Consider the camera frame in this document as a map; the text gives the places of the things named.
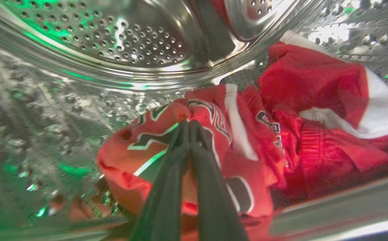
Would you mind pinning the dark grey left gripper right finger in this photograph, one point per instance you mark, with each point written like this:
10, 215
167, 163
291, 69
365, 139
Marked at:
215, 204

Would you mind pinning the stainless steel washing machine drum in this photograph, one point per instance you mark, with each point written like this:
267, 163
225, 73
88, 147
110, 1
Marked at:
80, 83

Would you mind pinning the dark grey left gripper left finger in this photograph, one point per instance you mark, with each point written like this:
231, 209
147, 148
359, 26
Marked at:
163, 201

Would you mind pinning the red jersey with white trim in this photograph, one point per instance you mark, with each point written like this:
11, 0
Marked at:
301, 134

